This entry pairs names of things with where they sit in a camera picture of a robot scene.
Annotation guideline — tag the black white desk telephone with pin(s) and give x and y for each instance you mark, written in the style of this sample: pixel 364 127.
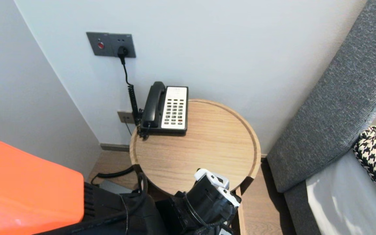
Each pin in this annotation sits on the black white desk telephone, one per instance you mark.
pixel 175 107

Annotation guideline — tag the round wooden side table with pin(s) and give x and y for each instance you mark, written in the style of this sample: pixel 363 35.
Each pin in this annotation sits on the round wooden side table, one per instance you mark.
pixel 191 143
pixel 240 212

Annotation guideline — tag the black telephone handset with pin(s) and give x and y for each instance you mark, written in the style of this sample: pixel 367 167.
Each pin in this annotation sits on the black telephone handset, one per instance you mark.
pixel 153 104

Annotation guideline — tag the small grey wall outlet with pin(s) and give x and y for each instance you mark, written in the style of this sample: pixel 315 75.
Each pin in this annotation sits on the small grey wall outlet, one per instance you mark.
pixel 124 117

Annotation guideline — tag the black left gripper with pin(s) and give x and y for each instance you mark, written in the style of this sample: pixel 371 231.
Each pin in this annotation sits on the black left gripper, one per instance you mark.
pixel 207 205

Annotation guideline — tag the grey power adapter box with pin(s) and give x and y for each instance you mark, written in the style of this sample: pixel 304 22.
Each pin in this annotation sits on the grey power adapter box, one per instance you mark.
pixel 113 186

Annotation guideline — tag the grey wall socket panel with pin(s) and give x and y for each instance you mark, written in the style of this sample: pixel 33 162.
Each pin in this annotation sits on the grey wall socket panel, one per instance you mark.
pixel 109 42

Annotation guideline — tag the grey fabric headboard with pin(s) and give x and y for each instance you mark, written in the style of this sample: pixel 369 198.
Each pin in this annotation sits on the grey fabric headboard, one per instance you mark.
pixel 338 98

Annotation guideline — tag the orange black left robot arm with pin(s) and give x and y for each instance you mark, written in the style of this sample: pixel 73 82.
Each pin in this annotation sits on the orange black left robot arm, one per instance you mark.
pixel 28 189

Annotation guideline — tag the grey fabric bed frame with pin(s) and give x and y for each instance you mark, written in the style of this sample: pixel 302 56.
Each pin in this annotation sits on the grey fabric bed frame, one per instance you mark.
pixel 299 212

